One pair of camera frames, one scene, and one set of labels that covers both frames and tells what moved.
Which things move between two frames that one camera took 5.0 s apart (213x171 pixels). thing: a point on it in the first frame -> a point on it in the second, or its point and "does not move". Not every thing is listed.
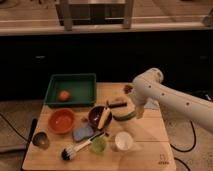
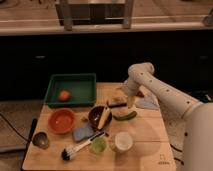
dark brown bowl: [95, 114] does not move
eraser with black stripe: [117, 103] does not move
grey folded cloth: [151, 104] does not move
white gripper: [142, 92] -> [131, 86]
